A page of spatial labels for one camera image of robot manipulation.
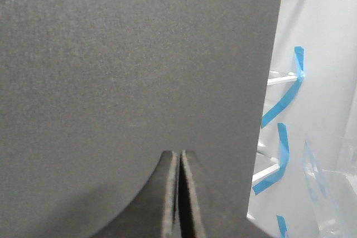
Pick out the blue tape strip middle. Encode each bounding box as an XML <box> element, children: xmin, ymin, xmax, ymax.
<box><xmin>252</xmin><ymin>123</ymin><xmax>290</xmax><ymax>195</ymax></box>

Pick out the clear plastic bag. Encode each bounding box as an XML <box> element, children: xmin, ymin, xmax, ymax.
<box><xmin>303</xmin><ymin>143</ymin><xmax>356</xmax><ymax>237</ymax></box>

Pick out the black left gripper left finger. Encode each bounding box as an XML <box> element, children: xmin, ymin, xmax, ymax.
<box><xmin>93</xmin><ymin>151</ymin><xmax>178</xmax><ymax>237</ymax></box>

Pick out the blue tape strip upper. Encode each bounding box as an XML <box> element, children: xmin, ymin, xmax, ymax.
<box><xmin>261</xmin><ymin>46</ymin><xmax>305</xmax><ymax>128</ymax></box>

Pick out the grey fridge door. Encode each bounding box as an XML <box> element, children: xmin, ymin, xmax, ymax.
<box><xmin>1</xmin><ymin>0</ymin><xmax>281</xmax><ymax>237</ymax></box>

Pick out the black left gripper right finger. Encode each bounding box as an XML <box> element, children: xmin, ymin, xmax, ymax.
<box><xmin>178</xmin><ymin>150</ymin><xmax>268</xmax><ymax>237</ymax></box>

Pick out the blue tape strip bottom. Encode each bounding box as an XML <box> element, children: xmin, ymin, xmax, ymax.
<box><xmin>276</xmin><ymin>215</ymin><xmax>288</xmax><ymax>238</ymax></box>

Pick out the blue tape strip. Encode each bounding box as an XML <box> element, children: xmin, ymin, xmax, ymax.
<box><xmin>261</xmin><ymin>46</ymin><xmax>305</xmax><ymax>128</ymax></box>
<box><xmin>276</xmin><ymin>215</ymin><xmax>288</xmax><ymax>238</ymax></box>
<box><xmin>252</xmin><ymin>123</ymin><xmax>290</xmax><ymax>195</ymax></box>

